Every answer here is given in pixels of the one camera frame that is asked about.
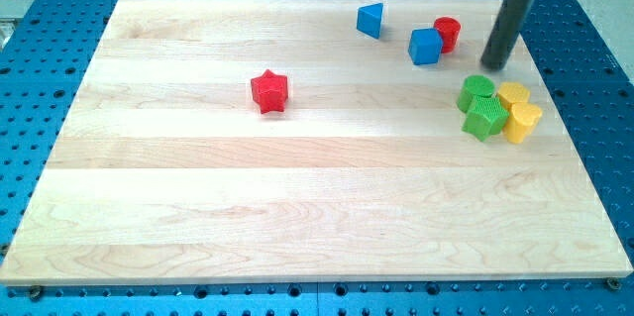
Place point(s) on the wooden board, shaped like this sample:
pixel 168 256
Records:
pixel 165 171

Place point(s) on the blue cube block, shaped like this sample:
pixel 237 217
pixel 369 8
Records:
pixel 425 46

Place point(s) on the left board clamp screw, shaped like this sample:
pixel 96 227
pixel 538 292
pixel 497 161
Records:
pixel 35 293

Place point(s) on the board clamp screw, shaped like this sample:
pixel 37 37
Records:
pixel 613 284
pixel 35 293

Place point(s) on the right board clamp screw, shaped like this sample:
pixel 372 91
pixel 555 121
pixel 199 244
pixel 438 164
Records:
pixel 613 284

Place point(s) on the red star block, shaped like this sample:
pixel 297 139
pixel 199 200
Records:
pixel 270 91

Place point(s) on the blue triangle block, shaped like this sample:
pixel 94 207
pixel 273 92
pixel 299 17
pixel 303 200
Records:
pixel 369 20

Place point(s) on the green cylinder block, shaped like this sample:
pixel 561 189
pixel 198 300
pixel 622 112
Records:
pixel 474 86

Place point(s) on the green star block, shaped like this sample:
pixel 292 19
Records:
pixel 485 117

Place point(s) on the red cylinder block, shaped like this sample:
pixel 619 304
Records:
pixel 449 30

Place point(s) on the yellow hexagon block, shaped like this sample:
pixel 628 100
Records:
pixel 510 93

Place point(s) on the yellow heart block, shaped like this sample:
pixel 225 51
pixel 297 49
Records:
pixel 523 119

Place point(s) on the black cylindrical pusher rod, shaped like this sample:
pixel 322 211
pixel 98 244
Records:
pixel 504 34

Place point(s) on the blue perforated table plate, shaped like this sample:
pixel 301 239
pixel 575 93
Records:
pixel 44 61

